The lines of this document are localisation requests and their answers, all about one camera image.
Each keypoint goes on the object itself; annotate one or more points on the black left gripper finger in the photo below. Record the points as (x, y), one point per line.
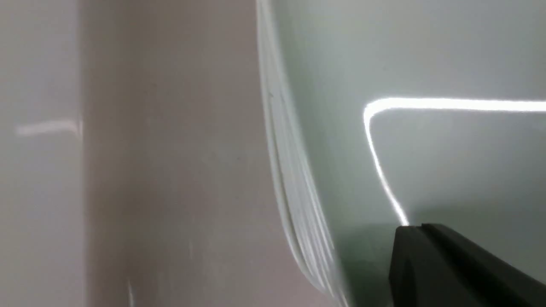
(434, 266)

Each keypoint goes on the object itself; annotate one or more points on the large white plastic tub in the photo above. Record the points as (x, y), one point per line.
(134, 162)

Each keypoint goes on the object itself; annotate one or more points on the large white square plate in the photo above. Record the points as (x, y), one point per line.
(388, 113)

